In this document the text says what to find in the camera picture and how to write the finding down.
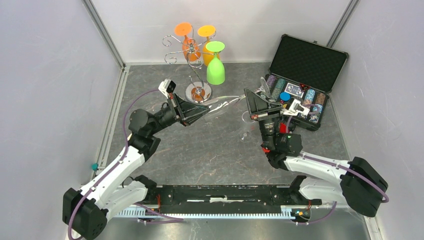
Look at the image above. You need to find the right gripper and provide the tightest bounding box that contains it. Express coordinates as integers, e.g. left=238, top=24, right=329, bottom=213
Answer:
left=243, top=89, right=283, bottom=152

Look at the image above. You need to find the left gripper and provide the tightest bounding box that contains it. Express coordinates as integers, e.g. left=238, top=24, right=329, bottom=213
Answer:
left=148, top=92, right=211, bottom=136

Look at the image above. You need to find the clear wine glass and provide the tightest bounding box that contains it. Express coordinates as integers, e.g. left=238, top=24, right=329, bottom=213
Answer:
left=202, top=77, right=273, bottom=121
left=240, top=110, right=256, bottom=142

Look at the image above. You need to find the red wine glass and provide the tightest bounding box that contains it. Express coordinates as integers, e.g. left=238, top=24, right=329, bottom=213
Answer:
left=260, top=123, right=289, bottom=153

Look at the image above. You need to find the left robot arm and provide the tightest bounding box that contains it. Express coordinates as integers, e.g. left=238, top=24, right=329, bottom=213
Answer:
left=62, top=93, right=211, bottom=240

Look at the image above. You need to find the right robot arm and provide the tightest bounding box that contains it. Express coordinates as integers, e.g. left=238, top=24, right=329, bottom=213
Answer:
left=244, top=88, right=390, bottom=218

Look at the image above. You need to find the chrome wine glass rack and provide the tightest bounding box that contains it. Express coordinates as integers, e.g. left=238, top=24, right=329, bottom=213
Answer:
left=161, top=35, right=213, bottom=103

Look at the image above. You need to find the green wine glass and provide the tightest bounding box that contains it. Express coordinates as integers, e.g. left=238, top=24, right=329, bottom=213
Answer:
left=205, top=41, right=226, bottom=85

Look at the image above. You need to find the orange wine glass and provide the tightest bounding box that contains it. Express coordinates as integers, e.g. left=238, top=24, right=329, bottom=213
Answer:
left=174, top=22, right=201, bottom=63

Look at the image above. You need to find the yellow wine glass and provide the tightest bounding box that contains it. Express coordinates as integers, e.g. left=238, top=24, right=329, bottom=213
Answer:
left=197, top=25, right=224, bottom=67

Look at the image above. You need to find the blue round chip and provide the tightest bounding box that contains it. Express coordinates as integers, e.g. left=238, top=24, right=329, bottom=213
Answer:
left=279, top=92, right=291, bottom=102

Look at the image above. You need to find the playing card deck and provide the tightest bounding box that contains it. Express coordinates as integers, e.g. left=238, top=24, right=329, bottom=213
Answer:
left=284, top=82, right=304, bottom=98

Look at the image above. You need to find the black poker chip case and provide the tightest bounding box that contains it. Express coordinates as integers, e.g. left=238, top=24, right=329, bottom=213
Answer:
left=264, top=34, right=349, bottom=131

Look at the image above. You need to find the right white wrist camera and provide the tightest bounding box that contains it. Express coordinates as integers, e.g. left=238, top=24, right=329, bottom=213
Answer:
left=281, top=98, right=314, bottom=116

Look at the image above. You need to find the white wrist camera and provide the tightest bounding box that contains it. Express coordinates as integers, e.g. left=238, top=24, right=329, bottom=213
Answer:
left=158, top=78, right=177, bottom=98
left=281, top=98, right=314, bottom=116

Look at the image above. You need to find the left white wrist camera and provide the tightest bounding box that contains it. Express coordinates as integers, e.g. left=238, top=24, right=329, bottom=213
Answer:
left=158, top=78, right=177, bottom=98

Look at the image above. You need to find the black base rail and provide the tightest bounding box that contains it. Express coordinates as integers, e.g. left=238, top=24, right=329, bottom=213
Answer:
left=116, top=184, right=323, bottom=221

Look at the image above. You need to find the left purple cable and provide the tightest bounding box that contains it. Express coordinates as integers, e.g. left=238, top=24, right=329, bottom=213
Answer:
left=67, top=88, right=162, bottom=240

